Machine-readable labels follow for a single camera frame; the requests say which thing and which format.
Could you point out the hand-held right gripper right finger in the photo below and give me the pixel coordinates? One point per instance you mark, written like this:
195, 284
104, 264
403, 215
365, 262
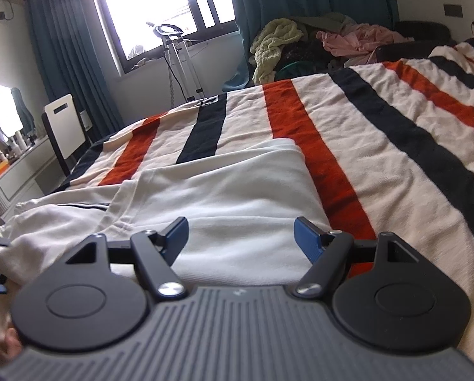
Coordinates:
306, 242

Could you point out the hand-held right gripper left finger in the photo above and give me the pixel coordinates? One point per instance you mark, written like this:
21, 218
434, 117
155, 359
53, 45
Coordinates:
177, 238

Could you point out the white garment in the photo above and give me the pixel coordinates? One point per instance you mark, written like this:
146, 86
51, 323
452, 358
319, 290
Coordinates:
229, 190

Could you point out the person's left hand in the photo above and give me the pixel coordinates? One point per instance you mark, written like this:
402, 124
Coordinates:
13, 341

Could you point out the white desk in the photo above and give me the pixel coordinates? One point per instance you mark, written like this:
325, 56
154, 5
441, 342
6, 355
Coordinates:
23, 174

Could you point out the row of cosmetic bottles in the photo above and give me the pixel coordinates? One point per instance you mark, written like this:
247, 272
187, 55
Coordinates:
17, 143

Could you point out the lit vanity mirror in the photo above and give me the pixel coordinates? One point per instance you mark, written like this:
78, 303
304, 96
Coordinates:
1, 111

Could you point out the striped blanket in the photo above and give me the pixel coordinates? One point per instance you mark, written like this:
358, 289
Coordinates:
399, 147

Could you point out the white chair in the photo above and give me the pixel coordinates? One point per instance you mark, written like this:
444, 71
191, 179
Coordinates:
66, 127

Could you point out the green cloth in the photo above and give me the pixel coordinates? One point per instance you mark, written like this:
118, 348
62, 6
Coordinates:
296, 69

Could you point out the garment steamer stand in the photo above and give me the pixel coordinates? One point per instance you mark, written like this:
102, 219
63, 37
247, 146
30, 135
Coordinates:
177, 59

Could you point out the dark patterned cloth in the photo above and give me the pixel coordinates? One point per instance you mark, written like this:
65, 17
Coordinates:
308, 53

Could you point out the yellow-green knit cloth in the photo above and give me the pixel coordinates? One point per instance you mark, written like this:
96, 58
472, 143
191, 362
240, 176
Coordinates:
272, 43

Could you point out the pink cloth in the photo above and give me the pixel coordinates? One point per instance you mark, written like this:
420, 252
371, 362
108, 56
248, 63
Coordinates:
360, 41

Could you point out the olive cloth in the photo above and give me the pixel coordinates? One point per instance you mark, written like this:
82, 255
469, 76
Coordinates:
324, 22

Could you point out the dark sofa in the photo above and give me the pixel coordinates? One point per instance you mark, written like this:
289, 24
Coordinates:
419, 35

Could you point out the window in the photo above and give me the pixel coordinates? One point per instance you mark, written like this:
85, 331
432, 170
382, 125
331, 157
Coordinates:
153, 4

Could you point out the dark wall outlet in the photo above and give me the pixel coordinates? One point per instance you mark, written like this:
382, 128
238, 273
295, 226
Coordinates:
453, 10

